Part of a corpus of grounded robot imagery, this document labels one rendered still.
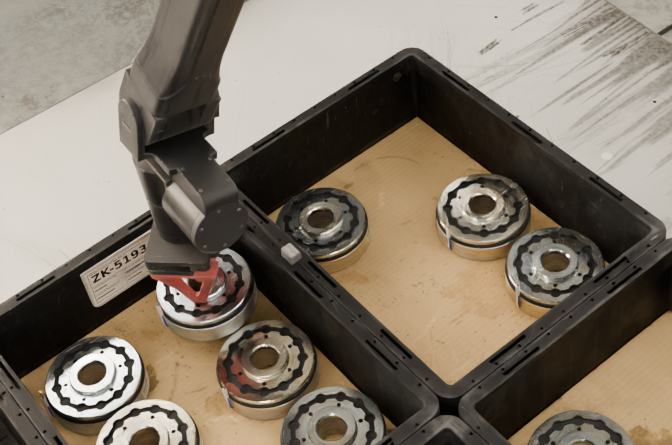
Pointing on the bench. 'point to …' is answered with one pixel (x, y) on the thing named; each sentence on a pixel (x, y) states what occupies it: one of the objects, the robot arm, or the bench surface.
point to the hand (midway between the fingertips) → (202, 277)
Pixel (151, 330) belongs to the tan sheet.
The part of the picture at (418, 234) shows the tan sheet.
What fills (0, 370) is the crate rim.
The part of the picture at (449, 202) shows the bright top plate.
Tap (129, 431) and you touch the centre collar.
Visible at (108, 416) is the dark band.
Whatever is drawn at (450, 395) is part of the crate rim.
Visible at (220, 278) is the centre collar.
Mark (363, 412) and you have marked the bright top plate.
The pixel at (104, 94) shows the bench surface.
